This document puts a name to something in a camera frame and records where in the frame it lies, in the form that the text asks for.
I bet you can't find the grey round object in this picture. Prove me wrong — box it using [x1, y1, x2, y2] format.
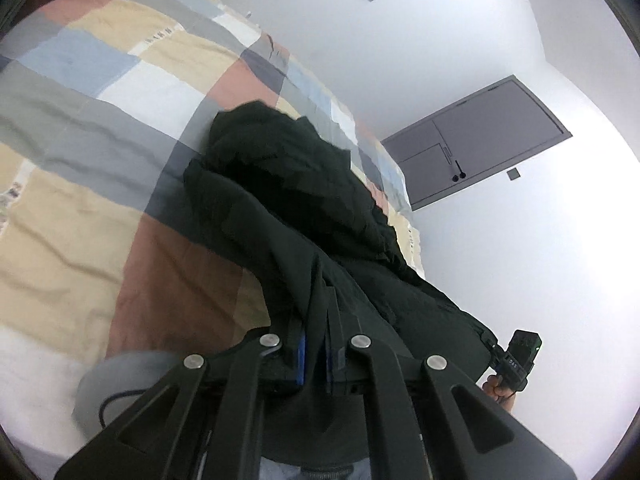
[74, 350, 183, 461]

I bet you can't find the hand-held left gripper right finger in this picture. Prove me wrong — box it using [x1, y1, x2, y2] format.
[324, 334, 577, 480]

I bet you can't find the grey door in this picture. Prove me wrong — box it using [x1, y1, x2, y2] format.
[381, 75, 572, 212]

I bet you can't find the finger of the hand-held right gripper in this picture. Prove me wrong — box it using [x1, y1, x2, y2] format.
[480, 334, 503, 361]

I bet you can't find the black door handle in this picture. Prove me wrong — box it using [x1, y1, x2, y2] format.
[442, 145, 467, 182]

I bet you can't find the black puffer jacket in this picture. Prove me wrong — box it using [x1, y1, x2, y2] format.
[182, 100, 501, 466]

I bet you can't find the checkered patchwork quilt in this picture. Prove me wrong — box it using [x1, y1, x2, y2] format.
[0, 0, 426, 466]

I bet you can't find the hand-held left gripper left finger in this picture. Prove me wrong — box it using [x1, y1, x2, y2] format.
[52, 330, 307, 480]

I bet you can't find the person's right hand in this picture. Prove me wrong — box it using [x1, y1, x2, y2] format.
[481, 374, 516, 403]

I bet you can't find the black cable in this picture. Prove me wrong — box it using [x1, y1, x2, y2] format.
[99, 387, 148, 428]

